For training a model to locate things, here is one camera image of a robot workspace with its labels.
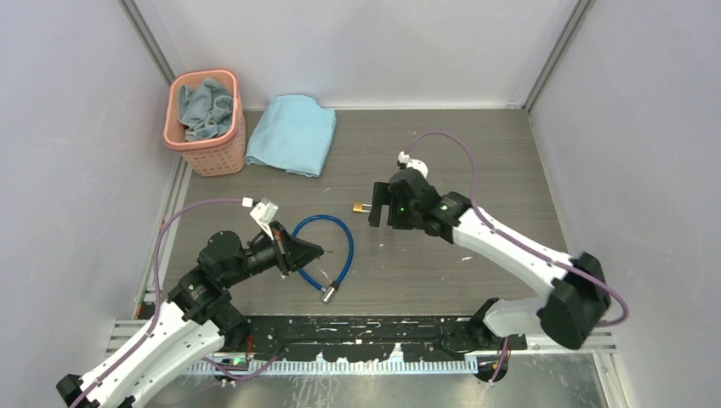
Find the small brass padlock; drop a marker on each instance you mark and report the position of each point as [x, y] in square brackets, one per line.
[359, 207]

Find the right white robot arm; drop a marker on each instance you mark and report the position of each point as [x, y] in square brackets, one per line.
[570, 299]

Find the white slotted cable duct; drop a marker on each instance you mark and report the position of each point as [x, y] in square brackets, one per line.
[393, 366]

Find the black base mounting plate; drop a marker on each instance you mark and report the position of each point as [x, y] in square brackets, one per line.
[361, 338]

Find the pink plastic laundry basket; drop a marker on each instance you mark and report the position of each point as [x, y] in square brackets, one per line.
[224, 154]

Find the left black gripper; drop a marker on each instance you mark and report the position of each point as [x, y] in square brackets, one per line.
[292, 253]

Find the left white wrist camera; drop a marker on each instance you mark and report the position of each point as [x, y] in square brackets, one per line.
[263, 212]

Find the aluminium frame rail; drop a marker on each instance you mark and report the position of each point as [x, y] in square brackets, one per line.
[599, 342]

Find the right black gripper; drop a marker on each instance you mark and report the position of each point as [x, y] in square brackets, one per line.
[393, 219]

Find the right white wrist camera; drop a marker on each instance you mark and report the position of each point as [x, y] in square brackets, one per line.
[404, 161]

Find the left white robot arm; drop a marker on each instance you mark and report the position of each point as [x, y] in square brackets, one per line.
[195, 320]

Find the grey-blue cloth in basket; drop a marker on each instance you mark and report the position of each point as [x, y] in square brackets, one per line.
[205, 112]

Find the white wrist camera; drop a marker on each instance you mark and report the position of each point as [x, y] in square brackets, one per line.
[404, 161]
[263, 212]

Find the folded light blue towel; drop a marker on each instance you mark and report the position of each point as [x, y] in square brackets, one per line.
[294, 134]

